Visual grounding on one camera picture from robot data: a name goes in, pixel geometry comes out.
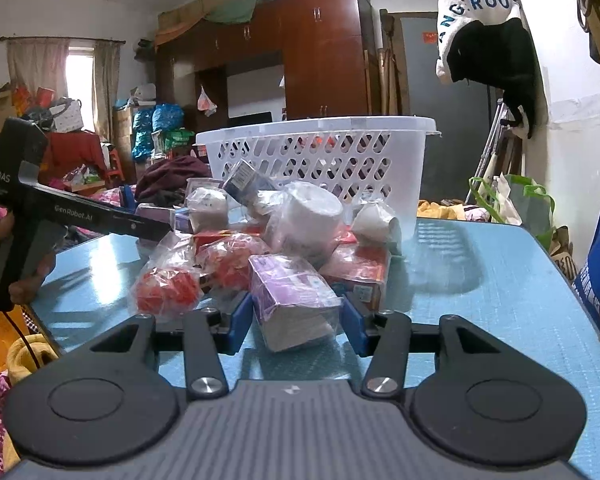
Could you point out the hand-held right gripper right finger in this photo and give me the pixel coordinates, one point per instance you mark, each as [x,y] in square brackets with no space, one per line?
[356,327]

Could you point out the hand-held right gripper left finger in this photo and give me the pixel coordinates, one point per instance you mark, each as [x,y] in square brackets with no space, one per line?
[237,322]

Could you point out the red item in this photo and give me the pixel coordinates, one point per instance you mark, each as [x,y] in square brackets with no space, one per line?
[167,290]
[232,260]

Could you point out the purple tissue pack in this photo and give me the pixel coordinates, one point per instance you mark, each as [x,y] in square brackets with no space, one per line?
[290,285]

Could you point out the white cup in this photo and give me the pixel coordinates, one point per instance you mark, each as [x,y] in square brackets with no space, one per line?
[375,222]

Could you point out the purple white box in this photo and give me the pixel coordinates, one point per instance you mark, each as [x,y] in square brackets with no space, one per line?
[184,221]

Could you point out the white round item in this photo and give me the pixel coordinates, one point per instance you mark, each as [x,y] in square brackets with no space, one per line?
[207,207]

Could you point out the white roll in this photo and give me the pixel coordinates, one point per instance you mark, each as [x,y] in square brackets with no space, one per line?
[307,215]

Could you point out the white plastic basket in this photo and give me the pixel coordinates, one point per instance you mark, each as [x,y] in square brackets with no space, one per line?
[330,160]

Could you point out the red cloth-covered cabinet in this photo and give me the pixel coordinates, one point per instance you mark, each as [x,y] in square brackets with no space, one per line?
[75,152]

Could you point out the white patterned gift bag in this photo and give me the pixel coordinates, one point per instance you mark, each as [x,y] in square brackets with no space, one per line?
[67,117]

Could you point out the red plastic stool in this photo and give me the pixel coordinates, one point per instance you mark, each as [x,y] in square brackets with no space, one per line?
[112,165]

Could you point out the beige curtain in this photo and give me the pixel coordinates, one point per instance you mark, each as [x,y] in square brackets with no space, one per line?
[107,85]
[35,65]

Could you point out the window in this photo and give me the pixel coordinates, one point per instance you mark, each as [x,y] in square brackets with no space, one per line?
[80,80]

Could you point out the cardboard box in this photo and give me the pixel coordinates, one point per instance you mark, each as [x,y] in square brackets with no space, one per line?
[122,135]

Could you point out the blue plastic object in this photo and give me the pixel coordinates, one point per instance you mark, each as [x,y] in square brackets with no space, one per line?
[128,196]

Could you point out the blue patterned bag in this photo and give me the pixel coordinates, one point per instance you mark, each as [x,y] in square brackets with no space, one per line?
[142,135]
[169,117]

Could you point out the curtain rod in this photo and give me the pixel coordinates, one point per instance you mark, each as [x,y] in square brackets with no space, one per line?
[55,39]

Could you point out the pale pink box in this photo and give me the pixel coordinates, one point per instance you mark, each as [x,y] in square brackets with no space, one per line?
[157,211]

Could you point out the maroon cloth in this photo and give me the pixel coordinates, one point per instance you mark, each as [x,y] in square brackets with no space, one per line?
[170,175]

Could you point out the red white plastic bag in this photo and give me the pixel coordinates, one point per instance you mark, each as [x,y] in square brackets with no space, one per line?
[206,102]

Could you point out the yellow plush cloth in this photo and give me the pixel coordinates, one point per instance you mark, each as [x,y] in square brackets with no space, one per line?
[25,360]

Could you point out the black monitor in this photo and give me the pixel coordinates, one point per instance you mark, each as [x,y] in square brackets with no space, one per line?
[250,119]

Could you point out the green and white bag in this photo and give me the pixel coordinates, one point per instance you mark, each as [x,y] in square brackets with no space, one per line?
[530,210]

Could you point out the brown paper bag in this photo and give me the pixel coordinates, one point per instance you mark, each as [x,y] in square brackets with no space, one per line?
[562,255]

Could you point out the metal crutches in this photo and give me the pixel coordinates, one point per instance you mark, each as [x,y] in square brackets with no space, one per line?
[495,130]

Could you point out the grey door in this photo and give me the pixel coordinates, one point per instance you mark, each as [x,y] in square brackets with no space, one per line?
[430,90]

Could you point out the wooden poles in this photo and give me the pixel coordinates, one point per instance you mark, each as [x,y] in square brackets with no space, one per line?
[380,70]

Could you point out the brown wooden wardrobe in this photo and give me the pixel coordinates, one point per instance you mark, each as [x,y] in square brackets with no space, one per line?
[320,50]

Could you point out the black hanging garment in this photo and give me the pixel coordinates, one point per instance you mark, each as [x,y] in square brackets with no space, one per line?
[500,60]

